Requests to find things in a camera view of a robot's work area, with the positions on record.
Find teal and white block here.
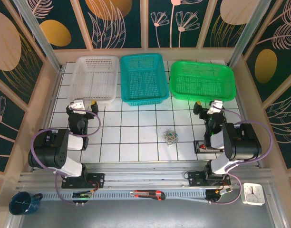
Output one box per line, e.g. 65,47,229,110
206,99,224,114

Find white plastic basket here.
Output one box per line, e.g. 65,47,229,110
68,56,120,107

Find green plastic basket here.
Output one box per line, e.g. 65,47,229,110
169,60,237,103

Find teal plastic basket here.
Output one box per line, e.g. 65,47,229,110
119,53,170,107

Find small black circuit board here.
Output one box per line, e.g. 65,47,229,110
71,191,93,199
206,189,233,199

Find white square clock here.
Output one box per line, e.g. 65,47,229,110
240,182,265,206

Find white flat strip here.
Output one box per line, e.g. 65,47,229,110
164,196,208,204

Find red black utility knife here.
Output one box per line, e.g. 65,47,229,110
130,190,166,201

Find dark blue mug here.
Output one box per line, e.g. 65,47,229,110
9,191,43,216

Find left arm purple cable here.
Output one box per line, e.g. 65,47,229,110
31,109,102,206

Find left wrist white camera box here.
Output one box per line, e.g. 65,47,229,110
69,99,85,112

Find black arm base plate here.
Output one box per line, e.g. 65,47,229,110
187,171,232,187
61,172,105,190

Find slotted grey cable duct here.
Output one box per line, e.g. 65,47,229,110
39,189,208,200

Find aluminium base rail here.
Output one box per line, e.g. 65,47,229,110
16,162,277,190

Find aluminium frame post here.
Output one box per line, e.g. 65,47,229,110
13,0,65,72
227,0,272,68

